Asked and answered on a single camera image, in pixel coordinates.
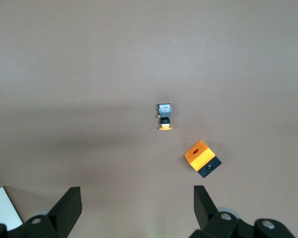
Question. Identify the orange and black button box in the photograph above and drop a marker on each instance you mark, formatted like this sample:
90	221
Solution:
201	157

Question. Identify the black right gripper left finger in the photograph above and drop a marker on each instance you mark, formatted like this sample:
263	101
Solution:
64	213

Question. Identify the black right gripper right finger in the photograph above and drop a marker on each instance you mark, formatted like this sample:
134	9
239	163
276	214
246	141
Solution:
208	213

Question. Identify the white drawer cabinet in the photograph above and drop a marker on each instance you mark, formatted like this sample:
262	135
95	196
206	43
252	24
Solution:
2	210

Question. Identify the brown table cover mat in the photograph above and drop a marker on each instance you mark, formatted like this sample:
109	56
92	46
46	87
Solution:
89	74

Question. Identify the orange capped push button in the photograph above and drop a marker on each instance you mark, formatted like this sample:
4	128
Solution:
165	115

